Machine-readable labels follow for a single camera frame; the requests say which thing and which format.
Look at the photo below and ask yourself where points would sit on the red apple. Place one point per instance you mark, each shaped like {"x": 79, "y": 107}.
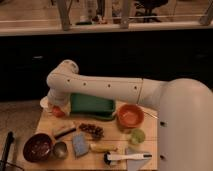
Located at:
{"x": 58, "y": 112}

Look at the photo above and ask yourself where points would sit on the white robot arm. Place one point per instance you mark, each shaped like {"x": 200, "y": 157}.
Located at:
{"x": 184, "y": 107}

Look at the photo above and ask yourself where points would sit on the green cup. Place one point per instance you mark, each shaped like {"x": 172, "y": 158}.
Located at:
{"x": 137, "y": 136}

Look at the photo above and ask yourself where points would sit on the white paper cup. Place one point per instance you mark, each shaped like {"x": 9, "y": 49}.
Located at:
{"x": 44, "y": 102}

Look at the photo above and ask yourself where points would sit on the small metal cup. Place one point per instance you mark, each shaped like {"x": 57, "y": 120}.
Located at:
{"x": 60, "y": 150}

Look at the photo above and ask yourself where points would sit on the green plastic tray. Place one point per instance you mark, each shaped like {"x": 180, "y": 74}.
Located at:
{"x": 91, "y": 106}

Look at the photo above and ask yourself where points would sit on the orange bowl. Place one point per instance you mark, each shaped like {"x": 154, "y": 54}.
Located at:
{"x": 130, "y": 116}

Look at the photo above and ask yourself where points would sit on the yellow banana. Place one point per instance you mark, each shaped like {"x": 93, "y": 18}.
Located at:
{"x": 102, "y": 148}

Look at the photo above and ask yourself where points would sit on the blue sponge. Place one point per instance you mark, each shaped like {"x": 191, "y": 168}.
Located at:
{"x": 80, "y": 145}

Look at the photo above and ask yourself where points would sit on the white dish brush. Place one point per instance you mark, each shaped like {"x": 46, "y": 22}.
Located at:
{"x": 113, "y": 159}

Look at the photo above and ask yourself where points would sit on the grey cloth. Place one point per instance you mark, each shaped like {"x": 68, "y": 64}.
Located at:
{"x": 136, "y": 165}

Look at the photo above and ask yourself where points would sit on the black office chair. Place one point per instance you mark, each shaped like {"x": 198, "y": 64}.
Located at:
{"x": 144, "y": 9}

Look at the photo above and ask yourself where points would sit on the dark brown bowl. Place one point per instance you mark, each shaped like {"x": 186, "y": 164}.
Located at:
{"x": 37, "y": 148}

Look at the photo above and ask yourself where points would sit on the black pole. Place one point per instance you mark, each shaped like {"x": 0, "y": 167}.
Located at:
{"x": 6, "y": 149}

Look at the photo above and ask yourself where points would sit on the wooden handled brush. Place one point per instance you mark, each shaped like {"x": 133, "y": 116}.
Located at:
{"x": 63, "y": 130}

